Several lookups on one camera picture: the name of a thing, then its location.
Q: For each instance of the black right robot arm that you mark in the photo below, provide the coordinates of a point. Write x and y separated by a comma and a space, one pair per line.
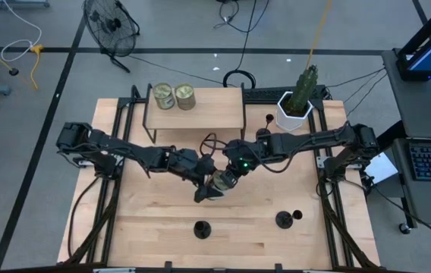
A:
314, 140

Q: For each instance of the white hexagonal plant pot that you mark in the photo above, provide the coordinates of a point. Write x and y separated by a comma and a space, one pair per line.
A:
287, 123

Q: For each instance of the scented candle tin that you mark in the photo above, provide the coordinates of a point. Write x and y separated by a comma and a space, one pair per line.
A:
163, 96
185, 96
221, 181

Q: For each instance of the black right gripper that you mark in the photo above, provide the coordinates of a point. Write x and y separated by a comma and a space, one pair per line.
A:
244, 155

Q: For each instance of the dark keyboard desk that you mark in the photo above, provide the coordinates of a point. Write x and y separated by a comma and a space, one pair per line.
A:
428, 201

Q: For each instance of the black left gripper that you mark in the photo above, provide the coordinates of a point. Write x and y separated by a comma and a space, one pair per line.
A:
185, 163

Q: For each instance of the black floor disc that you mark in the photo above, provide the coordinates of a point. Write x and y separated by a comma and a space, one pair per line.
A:
13, 71

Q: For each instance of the black caster wheel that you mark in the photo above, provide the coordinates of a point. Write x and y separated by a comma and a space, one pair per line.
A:
404, 228

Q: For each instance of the black electronics box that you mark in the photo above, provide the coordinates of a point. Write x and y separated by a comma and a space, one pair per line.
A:
268, 95

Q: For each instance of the grey desk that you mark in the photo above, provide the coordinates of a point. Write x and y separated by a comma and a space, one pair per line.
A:
420, 106

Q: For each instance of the wooden shelf riser black legs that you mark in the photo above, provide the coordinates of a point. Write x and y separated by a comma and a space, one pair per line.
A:
215, 110

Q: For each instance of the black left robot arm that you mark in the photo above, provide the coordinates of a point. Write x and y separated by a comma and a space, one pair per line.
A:
132, 149

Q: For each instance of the white paper sheet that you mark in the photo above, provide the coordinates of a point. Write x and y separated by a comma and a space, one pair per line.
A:
382, 168

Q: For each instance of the black aluminium rig frame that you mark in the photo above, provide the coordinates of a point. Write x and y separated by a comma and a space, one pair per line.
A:
126, 101

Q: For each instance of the black floor fan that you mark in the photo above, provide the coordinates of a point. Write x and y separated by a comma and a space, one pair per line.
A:
114, 24

